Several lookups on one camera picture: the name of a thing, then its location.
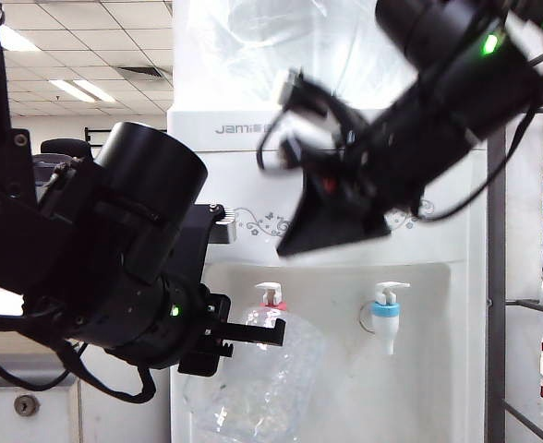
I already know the black metal rack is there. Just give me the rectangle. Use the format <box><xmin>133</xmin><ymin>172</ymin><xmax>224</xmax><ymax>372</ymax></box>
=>
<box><xmin>486</xmin><ymin>45</ymin><xmax>543</xmax><ymax>443</ymax></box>

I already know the black office chair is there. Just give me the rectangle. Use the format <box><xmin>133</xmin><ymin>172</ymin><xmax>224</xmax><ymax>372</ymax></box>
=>
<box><xmin>40</xmin><ymin>138</ymin><xmax>95</xmax><ymax>162</ymax></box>

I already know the white water dispenser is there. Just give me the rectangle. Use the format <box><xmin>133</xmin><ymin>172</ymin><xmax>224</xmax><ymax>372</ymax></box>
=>
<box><xmin>167</xmin><ymin>108</ymin><xmax>489</xmax><ymax>443</ymax></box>

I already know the ceiling air vent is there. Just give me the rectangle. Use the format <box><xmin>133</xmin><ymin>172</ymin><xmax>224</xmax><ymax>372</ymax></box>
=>
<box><xmin>116</xmin><ymin>66</ymin><xmax>164</xmax><ymax>78</ymax></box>

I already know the grey bottle with black lid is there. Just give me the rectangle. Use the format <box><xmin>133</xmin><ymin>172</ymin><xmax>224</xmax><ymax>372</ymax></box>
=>
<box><xmin>31</xmin><ymin>154</ymin><xmax>77</xmax><ymax>186</ymax></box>

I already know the white drawer cabinet with lock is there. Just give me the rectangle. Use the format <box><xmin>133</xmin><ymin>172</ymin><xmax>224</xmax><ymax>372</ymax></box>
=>
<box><xmin>0</xmin><ymin>357</ymin><xmax>81</xmax><ymax>443</ymax></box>

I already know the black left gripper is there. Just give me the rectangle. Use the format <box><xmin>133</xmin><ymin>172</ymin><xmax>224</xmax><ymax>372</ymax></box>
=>
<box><xmin>81</xmin><ymin>276</ymin><xmax>285</xmax><ymax>377</ymax></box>

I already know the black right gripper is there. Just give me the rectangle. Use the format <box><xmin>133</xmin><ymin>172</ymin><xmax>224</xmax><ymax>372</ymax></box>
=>
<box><xmin>275</xmin><ymin>133</ymin><xmax>432</xmax><ymax>258</ymax></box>

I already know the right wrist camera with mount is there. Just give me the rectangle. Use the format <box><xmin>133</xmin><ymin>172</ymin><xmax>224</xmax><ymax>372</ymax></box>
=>
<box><xmin>278</xmin><ymin>67</ymin><xmax>349</xmax><ymax>168</ymax></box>

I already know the black background shelf frame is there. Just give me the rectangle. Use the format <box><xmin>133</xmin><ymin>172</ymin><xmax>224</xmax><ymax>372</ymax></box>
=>
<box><xmin>84</xmin><ymin>126</ymin><xmax>167</xmax><ymax>139</ymax></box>

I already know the clear plastic mug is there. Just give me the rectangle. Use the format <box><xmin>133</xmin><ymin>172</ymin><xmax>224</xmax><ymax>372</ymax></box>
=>
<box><xmin>183</xmin><ymin>302</ymin><xmax>331</xmax><ymax>443</ymax></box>

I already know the ceiling fluorescent light panel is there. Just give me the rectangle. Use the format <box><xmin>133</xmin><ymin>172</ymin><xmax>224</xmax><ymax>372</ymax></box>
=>
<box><xmin>0</xmin><ymin>22</ymin><xmax>40</xmax><ymax>52</ymax></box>
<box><xmin>48</xmin><ymin>78</ymin><xmax>115</xmax><ymax>103</ymax></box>

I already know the red hot water tap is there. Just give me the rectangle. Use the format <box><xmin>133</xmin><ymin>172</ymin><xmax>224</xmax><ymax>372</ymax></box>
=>
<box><xmin>254</xmin><ymin>281</ymin><xmax>289</xmax><ymax>324</ymax></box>

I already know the blue cold water tap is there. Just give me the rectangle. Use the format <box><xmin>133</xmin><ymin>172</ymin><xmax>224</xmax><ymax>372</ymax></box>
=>
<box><xmin>371</xmin><ymin>281</ymin><xmax>411</xmax><ymax>356</ymax></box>

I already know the clear plastic-wrapped water jug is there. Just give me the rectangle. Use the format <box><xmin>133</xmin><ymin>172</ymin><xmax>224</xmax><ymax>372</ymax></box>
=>
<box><xmin>186</xmin><ymin>0</ymin><xmax>416</xmax><ymax>112</ymax></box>

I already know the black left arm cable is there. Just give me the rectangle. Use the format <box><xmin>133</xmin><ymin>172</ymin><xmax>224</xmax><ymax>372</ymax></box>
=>
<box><xmin>0</xmin><ymin>313</ymin><xmax>157</xmax><ymax>405</ymax></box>

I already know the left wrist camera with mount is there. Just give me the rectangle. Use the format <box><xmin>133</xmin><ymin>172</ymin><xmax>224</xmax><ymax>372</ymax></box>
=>
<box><xmin>178</xmin><ymin>202</ymin><xmax>238</xmax><ymax>265</ymax></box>

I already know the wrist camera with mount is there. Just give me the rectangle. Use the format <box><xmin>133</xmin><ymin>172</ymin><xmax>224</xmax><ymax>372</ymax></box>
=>
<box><xmin>278</xmin><ymin>67</ymin><xmax>349</xmax><ymax>168</ymax></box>
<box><xmin>178</xmin><ymin>202</ymin><xmax>238</xmax><ymax>265</ymax></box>

